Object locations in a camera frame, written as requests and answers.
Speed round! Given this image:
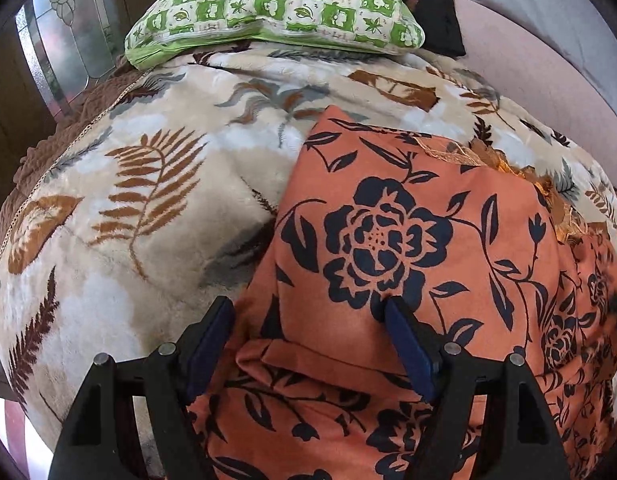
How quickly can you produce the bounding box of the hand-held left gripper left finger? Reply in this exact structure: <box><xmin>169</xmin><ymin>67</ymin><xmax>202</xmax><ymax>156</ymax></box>
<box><xmin>47</xmin><ymin>296</ymin><xmax>235</xmax><ymax>480</ymax></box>

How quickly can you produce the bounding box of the black cloth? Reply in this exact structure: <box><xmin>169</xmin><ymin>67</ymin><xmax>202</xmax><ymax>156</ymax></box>
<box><xmin>373</xmin><ymin>0</ymin><xmax>467</xmax><ymax>58</ymax></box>

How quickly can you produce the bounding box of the beige leaf-print blanket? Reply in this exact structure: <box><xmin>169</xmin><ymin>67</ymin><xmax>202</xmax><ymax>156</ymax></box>
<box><xmin>0</xmin><ymin>42</ymin><xmax>617</xmax><ymax>480</ymax></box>

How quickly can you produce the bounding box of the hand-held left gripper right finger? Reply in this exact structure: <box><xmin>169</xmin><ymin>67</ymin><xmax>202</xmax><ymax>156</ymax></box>
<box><xmin>383</xmin><ymin>296</ymin><xmax>572</xmax><ymax>480</ymax></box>

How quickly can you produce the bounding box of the green checked pillow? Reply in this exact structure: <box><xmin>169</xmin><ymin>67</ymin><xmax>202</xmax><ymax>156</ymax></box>
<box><xmin>124</xmin><ymin>0</ymin><xmax>425</xmax><ymax>70</ymax></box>

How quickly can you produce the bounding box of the pink padded headboard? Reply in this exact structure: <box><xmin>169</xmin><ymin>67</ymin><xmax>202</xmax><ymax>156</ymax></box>
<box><xmin>451</xmin><ymin>0</ymin><xmax>617</xmax><ymax>171</ymax></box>

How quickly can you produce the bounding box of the orange floral garment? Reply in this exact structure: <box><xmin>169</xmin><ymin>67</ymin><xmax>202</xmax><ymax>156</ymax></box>
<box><xmin>186</xmin><ymin>105</ymin><xmax>617</xmax><ymax>480</ymax></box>

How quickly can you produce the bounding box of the brown bedspread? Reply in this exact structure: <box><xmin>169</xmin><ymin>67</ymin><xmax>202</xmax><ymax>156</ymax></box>
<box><xmin>0</xmin><ymin>67</ymin><xmax>154</xmax><ymax>281</ymax></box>

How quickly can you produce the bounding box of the grey cloth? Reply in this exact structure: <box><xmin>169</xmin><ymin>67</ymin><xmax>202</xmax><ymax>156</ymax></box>
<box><xmin>463</xmin><ymin>0</ymin><xmax>617</xmax><ymax>126</ymax></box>

